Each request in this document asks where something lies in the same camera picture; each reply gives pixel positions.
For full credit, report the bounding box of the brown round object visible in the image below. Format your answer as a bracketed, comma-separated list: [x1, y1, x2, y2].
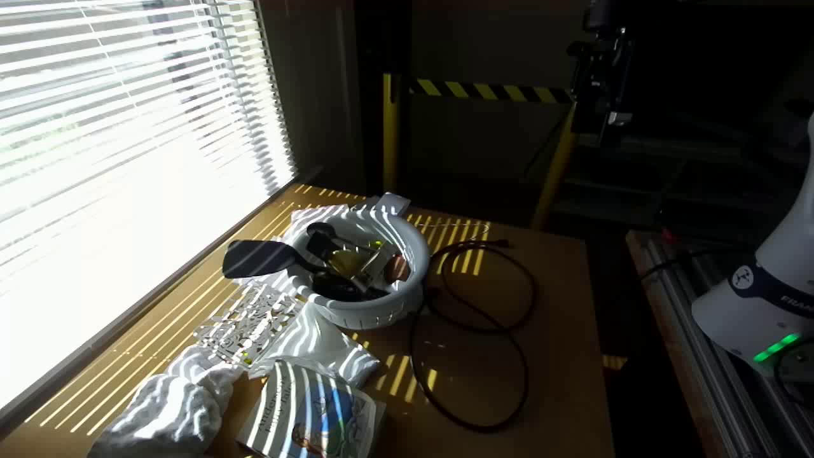
[385, 251, 414, 287]

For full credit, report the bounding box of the white bowl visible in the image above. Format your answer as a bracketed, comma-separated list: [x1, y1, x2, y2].
[291, 207, 433, 334]

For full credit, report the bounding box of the black flat utensil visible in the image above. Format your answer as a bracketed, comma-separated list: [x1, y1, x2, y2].
[221, 239, 299, 283]

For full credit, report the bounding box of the yellow black striped barrier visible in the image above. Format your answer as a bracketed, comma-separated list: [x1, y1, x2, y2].
[378, 72, 579, 228]

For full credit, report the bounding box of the colourful printed packet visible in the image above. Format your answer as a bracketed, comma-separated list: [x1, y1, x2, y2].
[241, 360, 387, 458]

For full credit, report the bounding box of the white window blind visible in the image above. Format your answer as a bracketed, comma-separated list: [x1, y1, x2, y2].
[0, 0, 298, 412]

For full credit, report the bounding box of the crumpled white cloth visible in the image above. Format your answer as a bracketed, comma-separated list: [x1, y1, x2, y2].
[87, 346, 249, 458]

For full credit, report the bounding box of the black cable loop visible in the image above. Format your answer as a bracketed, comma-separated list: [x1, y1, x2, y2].
[408, 236, 542, 435]

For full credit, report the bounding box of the black camera on stand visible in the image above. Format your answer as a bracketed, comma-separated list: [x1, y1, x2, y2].
[565, 0, 635, 148]

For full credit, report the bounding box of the aluminium frame robot mount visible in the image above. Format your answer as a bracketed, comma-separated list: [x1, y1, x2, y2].
[623, 227, 814, 458]

